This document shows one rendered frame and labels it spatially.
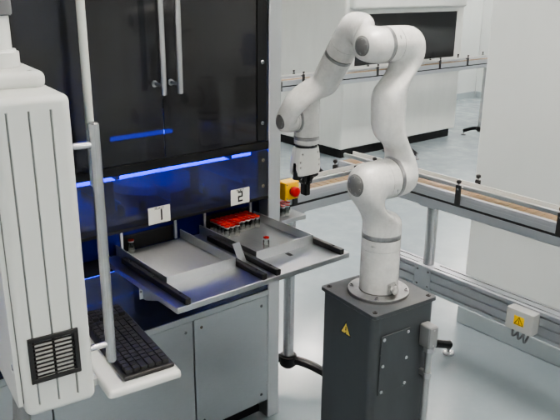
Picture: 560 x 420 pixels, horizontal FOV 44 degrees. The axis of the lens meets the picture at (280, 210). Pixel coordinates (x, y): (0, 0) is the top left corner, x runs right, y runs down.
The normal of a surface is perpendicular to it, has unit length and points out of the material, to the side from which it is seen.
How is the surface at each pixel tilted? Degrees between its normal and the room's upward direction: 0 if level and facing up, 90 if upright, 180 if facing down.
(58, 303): 90
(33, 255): 90
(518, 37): 90
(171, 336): 90
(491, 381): 0
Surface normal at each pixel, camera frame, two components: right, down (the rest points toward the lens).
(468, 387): 0.01, -0.95
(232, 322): 0.64, 0.25
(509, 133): -0.77, 0.19
